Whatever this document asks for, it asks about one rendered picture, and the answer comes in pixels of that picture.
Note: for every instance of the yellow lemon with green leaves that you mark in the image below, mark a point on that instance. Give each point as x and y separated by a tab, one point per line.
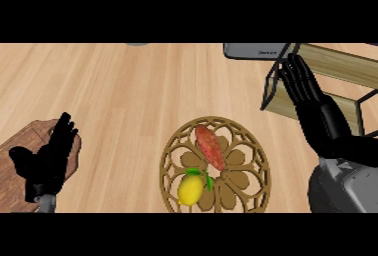
191	189

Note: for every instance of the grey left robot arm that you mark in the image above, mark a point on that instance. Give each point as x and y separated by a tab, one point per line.
46	204

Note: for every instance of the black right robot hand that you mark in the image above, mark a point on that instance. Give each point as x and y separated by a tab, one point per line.
319	113

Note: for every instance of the brown wooden cutting board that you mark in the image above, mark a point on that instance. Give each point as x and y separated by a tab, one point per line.
19	166

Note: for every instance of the red sweet potato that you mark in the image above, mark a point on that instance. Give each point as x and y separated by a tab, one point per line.
210	146

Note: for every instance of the small grey object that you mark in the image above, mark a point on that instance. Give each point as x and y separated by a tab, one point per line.
136	44

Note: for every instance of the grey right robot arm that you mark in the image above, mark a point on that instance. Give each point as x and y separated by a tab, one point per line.
344	190

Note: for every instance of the round brown openwork placemat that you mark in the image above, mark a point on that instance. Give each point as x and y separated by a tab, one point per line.
236	173

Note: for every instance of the grey appliance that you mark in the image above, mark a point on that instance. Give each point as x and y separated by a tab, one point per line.
253	51

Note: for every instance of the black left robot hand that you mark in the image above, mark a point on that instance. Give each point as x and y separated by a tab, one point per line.
49	160

